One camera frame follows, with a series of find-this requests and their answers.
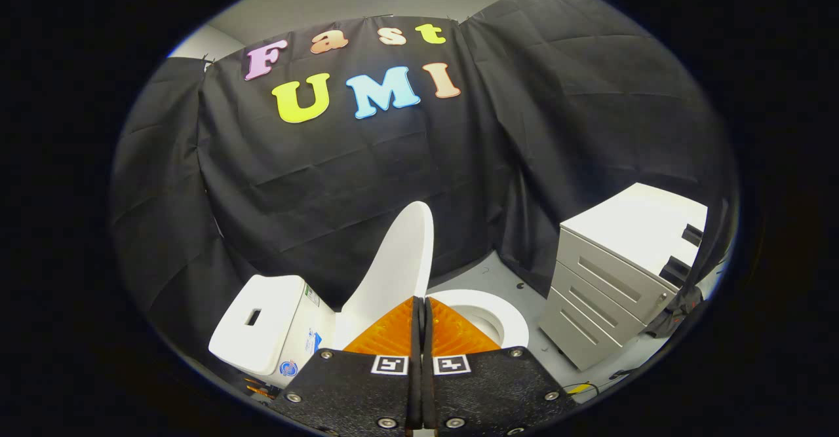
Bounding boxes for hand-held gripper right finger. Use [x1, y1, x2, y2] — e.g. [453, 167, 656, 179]
[423, 295, 581, 435]

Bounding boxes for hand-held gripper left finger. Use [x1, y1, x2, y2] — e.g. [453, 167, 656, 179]
[272, 295, 424, 435]

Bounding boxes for white toilet lid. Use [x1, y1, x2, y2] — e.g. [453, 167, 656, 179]
[334, 201, 435, 352]

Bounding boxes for white toilet bowl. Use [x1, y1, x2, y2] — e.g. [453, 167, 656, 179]
[426, 289, 530, 350]

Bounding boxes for white toilet tank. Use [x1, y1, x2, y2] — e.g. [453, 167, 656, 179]
[208, 275, 338, 389]

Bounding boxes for grey drawer cabinet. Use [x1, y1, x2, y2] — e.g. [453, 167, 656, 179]
[539, 183, 710, 372]

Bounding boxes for dark cloth bag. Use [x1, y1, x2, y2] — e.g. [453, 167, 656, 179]
[646, 286, 705, 339]

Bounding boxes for black backdrop cloth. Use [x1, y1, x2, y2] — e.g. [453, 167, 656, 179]
[110, 0, 738, 359]

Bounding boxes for tangled orange black cables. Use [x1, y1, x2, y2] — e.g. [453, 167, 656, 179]
[243, 375, 284, 402]

